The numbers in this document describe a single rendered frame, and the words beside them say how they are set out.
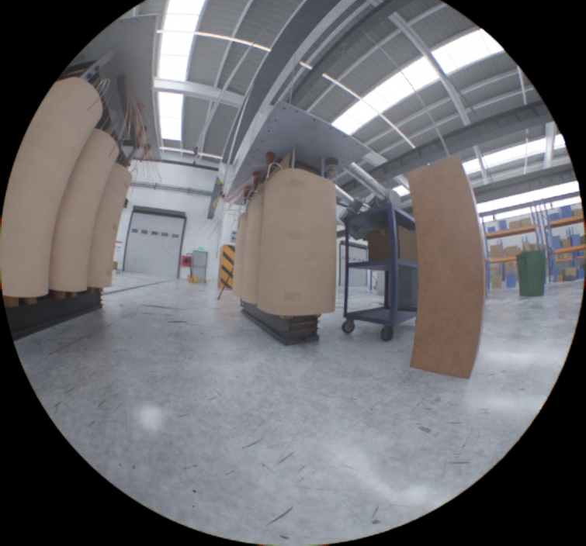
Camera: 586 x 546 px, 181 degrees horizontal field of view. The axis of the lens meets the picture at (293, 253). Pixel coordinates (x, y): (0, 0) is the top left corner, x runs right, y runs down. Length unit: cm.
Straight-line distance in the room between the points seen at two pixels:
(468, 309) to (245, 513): 85
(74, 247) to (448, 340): 182
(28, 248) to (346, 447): 118
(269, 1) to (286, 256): 967
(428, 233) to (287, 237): 71
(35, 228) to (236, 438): 99
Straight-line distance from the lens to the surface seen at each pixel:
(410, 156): 826
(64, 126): 109
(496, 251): 867
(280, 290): 99
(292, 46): 457
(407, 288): 311
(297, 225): 103
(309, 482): 45
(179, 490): 45
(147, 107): 171
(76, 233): 126
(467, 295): 82
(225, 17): 1042
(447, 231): 85
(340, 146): 145
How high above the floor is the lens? 39
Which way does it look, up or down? 9 degrees up
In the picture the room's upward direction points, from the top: 2 degrees clockwise
